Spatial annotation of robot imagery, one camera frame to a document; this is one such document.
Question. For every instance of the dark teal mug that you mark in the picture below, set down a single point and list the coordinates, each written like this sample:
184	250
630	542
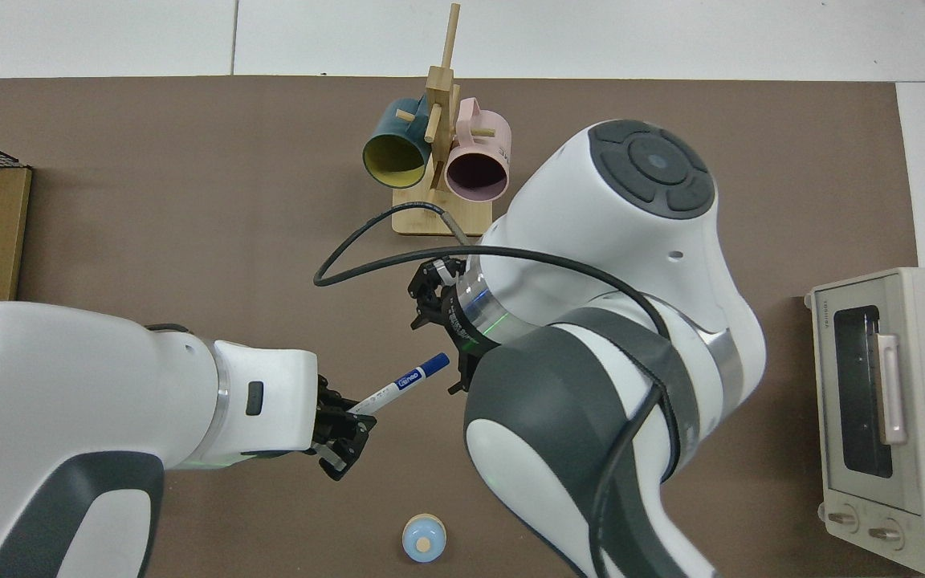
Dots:
390	124

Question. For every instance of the small blue round bell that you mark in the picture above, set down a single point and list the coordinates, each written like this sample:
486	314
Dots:
424	538

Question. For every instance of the blue and white marker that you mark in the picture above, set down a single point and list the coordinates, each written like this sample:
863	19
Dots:
406	380

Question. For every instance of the pink mug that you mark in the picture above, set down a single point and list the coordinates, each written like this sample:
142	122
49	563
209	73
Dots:
478	144

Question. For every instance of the brown table cloth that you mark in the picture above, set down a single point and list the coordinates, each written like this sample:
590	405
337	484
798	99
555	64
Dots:
189	201

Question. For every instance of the wooden cup stand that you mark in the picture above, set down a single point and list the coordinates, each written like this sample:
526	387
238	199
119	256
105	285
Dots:
430	221

